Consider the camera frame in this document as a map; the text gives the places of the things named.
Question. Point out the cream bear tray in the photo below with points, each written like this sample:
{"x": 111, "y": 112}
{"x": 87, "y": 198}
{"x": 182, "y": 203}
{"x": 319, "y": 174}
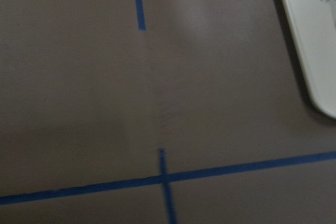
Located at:
{"x": 312, "y": 25}

